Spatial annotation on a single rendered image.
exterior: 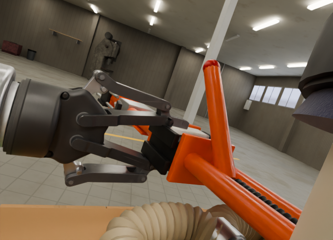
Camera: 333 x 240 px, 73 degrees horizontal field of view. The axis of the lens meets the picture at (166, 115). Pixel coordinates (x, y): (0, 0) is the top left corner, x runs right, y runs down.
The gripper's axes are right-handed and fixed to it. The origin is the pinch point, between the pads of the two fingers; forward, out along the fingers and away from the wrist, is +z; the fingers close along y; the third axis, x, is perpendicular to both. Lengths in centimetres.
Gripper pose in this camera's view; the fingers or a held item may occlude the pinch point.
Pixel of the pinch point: (180, 145)
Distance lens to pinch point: 32.2
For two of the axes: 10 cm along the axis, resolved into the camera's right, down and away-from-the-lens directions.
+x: 4.5, 2.7, -8.5
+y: -3.2, 9.4, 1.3
